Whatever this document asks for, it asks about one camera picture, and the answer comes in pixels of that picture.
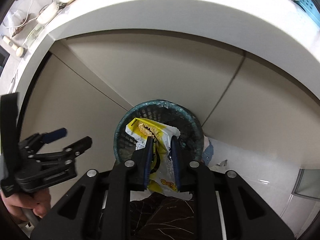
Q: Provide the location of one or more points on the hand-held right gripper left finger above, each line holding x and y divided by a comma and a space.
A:
149, 160

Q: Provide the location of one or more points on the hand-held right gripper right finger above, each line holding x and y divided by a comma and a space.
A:
176, 162

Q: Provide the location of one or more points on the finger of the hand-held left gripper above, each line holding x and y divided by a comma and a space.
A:
53, 133
77, 145

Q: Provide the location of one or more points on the yellow snack packet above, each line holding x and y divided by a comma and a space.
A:
162, 140

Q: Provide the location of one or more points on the black mesh wastebasket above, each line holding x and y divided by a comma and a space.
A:
185, 127

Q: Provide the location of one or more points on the person's left hand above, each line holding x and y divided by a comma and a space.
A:
22, 202

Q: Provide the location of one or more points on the light blue cloth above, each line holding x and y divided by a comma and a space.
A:
208, 152

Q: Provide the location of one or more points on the person's dark patterned clothing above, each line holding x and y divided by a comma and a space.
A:
160, 217

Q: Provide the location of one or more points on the wooden pestle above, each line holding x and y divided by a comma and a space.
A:
13, 46

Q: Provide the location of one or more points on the clear glass dish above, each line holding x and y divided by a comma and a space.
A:
35, 33

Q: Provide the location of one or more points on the hanging clear plastic bag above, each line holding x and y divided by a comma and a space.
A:
15, 22

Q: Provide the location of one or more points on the small white bowl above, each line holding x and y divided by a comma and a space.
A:
47, 12

